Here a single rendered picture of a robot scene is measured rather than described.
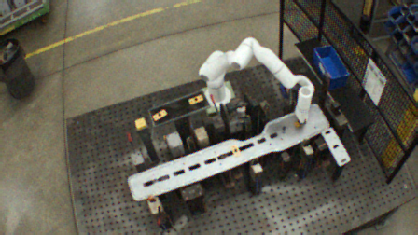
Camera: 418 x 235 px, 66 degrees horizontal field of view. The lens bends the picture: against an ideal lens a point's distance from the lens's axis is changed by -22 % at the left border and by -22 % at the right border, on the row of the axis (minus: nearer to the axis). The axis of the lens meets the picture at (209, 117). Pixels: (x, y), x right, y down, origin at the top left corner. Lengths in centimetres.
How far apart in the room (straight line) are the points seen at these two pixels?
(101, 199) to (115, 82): 183
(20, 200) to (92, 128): 141
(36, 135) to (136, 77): 138
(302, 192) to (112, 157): 142
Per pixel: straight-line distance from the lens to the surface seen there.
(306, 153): 250
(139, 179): 252
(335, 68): 298
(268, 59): 225
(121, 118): 317
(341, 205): 277
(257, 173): 242
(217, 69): 258
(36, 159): 423
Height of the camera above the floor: 321
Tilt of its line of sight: 56 degrees down
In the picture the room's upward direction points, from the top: 8 degrees counter-clockwise
